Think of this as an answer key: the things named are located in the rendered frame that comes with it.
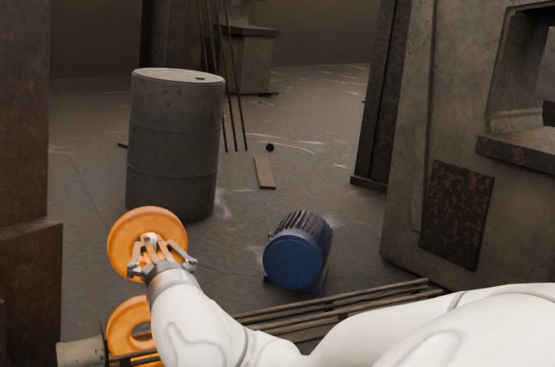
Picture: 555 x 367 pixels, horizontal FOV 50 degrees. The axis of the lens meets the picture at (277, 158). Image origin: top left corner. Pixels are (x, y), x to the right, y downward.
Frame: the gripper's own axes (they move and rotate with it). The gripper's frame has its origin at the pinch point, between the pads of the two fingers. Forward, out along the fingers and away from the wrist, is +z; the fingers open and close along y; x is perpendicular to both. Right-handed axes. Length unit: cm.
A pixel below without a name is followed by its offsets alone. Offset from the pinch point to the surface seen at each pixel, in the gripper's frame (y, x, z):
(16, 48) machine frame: -24.5, 32.1, 22.5
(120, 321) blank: -5.2, -17.2, -2.2
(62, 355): -16.1, -23.0, -3.4
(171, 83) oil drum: 56, -18, 232
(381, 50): 236, 3, 300
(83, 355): -12.1, -23.4, -3.6
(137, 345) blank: -1.3, -23.9, -1.5
